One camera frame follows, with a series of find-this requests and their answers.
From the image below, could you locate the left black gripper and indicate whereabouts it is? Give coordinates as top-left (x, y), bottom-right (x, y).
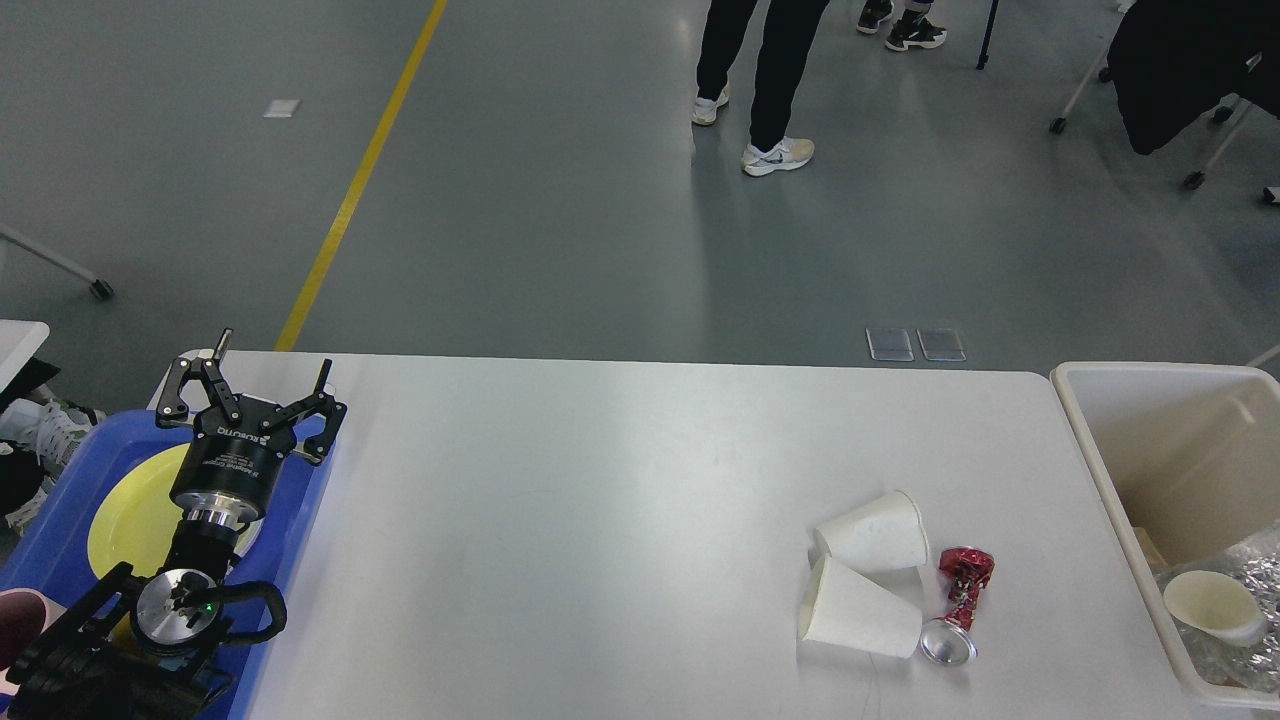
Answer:
top-left (155, 328), bottom-right (348, 529)

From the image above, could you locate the yellow plastic plate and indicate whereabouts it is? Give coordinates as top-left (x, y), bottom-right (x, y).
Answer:
top-left (86, 443), bottom-right (189, 579)

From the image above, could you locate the brown paper bag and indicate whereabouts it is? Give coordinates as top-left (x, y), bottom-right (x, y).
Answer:
top-left (1132, 527), bottom-right (1170, 573)

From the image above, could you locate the small white cup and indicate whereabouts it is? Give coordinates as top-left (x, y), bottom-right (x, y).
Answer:
top-left (1162, 570), bottom-right (1268, 648)

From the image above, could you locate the silver foil bag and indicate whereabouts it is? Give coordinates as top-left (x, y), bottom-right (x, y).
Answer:
top-left (1171, 606), bottom-right (1277, 694)

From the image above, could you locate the small foil wrapper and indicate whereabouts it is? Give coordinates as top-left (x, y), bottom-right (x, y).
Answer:
top-left (1155, 521), bottom-right (1279, 609)

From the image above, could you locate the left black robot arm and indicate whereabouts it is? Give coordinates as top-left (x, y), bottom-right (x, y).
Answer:
top-left (6, 334), bottom-right (346, 719)

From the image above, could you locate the pale green plate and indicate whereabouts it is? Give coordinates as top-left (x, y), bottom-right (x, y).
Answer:
top-left (227, 479), bottom-right (273, 577)

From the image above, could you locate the white side table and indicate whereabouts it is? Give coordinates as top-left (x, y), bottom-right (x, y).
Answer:
top-left (1, 224), bottom-right (115, 389)

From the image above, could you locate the pink ribbed cup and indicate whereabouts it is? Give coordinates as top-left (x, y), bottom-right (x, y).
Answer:
top-left (1, 588), bottom-right (67, 676)

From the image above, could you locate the lower white paper cup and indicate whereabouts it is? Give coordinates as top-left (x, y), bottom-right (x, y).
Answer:
top-left (797, 553), bottom-right (923, 659)

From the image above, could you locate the white paper cup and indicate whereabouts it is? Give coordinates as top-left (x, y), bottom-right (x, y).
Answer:
top-left (814, 489), bottom-right (931, 574)
top-left (797, 553), bottom-right (923, 659)

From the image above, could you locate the left floor outlet plate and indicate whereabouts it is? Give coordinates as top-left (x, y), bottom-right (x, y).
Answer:
top-left (865, 328), bottom-right (915, 363)

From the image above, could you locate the floor outlet plate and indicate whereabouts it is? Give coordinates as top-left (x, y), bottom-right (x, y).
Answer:
top-left (865, 328), bottom-right (915, 363)
top-left (916, 328), bottom-right (966, 363)

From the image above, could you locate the upper white paper cup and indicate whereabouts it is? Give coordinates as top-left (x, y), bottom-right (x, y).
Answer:
top-left (814, 489), bottom-right (931, 574)

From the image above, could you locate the person in black trousers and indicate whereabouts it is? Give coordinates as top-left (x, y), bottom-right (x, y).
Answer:
top-left (691, 1), bottom-right (828, 177)

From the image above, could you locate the right floor outlet plate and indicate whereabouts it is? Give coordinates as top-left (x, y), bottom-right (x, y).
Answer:
top-left (916, 328), bottom-right (966, 363)

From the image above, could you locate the crushed red soda can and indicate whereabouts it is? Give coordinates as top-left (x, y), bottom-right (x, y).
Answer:
top-left (919, 546), bottom-right (996, 667)

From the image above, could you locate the person in black clothes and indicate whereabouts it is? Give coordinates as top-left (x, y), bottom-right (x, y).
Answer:
top-left (855, 0), bottom-right (948, 53)

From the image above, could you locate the black tripod leg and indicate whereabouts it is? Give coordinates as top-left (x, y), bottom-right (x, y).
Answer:
top-left (975, 0), bottom-right (1001, 70)

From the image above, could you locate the beige plastic bin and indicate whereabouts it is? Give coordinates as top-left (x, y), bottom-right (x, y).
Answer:
top-left (1050, 363), bottom-right (1279, 711)

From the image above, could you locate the white rolling chair frame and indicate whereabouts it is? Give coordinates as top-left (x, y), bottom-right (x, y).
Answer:
top-left (1047, 1), bottom-right (1263, 193)

